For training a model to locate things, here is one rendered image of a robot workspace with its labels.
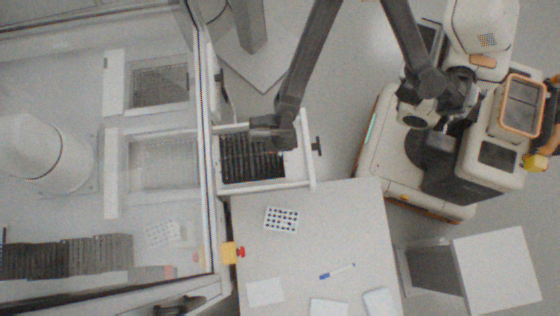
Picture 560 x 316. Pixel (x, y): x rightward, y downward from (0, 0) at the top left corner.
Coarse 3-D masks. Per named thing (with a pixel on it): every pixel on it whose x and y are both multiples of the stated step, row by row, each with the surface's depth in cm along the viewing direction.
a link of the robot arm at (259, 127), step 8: (288, 112) 94; (256, 120) 99; (264, 120) 99; (272, 120) 99; (280, 120) 95; (288, 120) 95; (256, 128) 99; (264, 128) 99; (280, 128) 97; (288, 128) 97; (256, 136) 100; (264, 136) 100
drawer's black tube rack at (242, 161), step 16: (224, 144) 129; (240, 144) 128; (256, 144) 128; (224, 160) 127; (240, 160) 127; (256, 160) 130; (272, 160) 126; (224, 176) 129; (240, 176) 125; (256, 176) 128; (272, 176) 125
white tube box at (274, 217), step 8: (272, 208) 132; (280, 208) 132; (272, 216) 132; (280, 216) 135; (288, 216) 131; (296, 216) 131; (264, 224) 131; (272, 224) 132; (280, 224) 131; (288, 224) 134; (296, 224) 131; (288, 232) 130
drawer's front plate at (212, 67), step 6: (210, 48) 136; (210, 54) 135; (210, 60) 134; (216, 60) 145; (210, 66) 134; (216, 66) 144; (210, 72) 133; (216, 72) 141; (210, 78) 133; (210, 84) 132; (210, 90) 131; (216, 90) 137; (210, 96) 131; (216, 96) 135; (210, 102) 130; (216, 102) 134; (216, 108) 132; (216, 114) 132; (216, 120) 137
